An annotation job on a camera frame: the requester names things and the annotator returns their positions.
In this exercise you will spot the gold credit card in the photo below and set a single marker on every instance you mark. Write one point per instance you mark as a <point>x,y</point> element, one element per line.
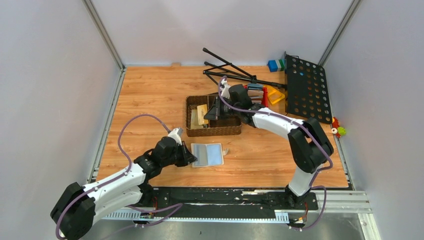
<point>202,111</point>

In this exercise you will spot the brown wicker divided basket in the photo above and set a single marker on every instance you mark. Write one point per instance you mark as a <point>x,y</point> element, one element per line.
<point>222,127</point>

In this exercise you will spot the gold credit cards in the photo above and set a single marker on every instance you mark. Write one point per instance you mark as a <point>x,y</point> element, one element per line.
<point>194,121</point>

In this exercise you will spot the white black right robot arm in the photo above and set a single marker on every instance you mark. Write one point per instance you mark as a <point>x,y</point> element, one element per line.
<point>309,144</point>

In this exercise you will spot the black folding music stand legs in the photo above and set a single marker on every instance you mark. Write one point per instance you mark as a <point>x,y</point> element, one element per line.
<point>231,71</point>

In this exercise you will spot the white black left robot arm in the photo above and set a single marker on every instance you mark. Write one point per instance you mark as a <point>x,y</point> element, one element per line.
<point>81,206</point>

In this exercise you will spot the red plastic bin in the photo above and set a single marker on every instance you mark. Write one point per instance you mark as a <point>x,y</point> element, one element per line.
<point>264,101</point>

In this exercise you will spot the card holders in red bin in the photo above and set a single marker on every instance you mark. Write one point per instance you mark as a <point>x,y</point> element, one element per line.
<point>255,91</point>

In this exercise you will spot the blue green toy block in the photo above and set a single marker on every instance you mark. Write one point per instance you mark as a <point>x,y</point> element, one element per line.
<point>278,65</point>

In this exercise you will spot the yellow transparent tray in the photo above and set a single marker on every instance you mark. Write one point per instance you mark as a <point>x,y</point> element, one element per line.
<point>274,95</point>

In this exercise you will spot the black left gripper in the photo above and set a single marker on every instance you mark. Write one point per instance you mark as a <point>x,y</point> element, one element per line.
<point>187,158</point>

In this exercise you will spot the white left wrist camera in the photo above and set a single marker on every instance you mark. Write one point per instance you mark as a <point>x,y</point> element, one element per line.
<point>176,134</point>

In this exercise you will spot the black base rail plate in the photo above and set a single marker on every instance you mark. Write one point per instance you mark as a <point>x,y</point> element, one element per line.
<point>227,202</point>

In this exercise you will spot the white card holder wallet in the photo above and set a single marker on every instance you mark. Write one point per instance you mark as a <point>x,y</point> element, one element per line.
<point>208,155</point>

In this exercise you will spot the black perforated music stand desk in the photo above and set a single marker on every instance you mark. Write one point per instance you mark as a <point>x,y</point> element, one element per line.
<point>307,92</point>

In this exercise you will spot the red green small toy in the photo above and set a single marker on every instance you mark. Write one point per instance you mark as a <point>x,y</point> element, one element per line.
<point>337,129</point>

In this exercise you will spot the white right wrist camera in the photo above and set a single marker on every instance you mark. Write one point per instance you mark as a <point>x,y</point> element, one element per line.
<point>224,90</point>

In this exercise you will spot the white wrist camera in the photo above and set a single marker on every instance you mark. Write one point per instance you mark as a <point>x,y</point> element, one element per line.
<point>224,90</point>
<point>176,134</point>

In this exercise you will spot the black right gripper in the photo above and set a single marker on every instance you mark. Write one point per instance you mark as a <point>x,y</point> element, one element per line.
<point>215,112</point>

